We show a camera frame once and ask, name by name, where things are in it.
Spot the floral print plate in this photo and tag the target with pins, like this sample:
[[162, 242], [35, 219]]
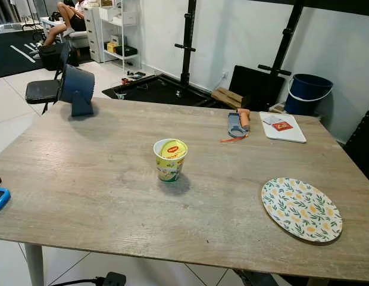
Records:
[[300, 208]]

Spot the small red packet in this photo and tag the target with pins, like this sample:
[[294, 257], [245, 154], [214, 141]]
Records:
[[282, 126]]

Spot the small silver packet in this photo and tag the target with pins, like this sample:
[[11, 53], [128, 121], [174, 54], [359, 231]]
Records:
[[270, 120]]

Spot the noodle cup yellow lid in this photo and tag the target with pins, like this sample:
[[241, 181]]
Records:
[[170, 161]]

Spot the small wooden box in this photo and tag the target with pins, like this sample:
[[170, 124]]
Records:
[[278, 108]]

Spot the white shelf unit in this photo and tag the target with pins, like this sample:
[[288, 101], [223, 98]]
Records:
[[92, 30]]

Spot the black bag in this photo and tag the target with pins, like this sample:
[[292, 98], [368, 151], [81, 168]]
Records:
[[50, 58]]

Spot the black rack base mat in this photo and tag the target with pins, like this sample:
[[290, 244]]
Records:
[[155, 92]]

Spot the light wooden table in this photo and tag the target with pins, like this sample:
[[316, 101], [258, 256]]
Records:
[[83, 179]]

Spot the black power adapter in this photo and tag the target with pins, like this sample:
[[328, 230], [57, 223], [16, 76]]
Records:
[[113, 280]]

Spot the black vertical rack upright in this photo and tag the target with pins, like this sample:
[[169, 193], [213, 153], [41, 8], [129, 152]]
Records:
[[188, 30]]

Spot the black gym floor mat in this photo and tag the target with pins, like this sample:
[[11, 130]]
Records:
[[12, 59]]

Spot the white cutting board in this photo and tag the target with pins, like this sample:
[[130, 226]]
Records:
[[288, 136]]

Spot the black flat panel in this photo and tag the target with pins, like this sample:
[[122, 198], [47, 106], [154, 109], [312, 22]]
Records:
[[250, 86]]

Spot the blue table fan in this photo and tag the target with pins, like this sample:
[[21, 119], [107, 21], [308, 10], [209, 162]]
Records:
[[77, 83]]

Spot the black chair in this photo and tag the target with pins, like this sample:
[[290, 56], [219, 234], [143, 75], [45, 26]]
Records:
[[41, 89]]

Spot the seated person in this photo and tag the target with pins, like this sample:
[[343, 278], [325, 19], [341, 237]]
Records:
[[68, 15]]

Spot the black slanted rack post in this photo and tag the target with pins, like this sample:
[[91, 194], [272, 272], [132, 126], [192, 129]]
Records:
[[290, 30]]

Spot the orange cylindrical object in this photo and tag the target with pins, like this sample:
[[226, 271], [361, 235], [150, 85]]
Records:
[[245, 119]]

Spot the blue bucket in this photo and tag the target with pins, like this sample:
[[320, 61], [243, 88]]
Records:
[[306, 92]]

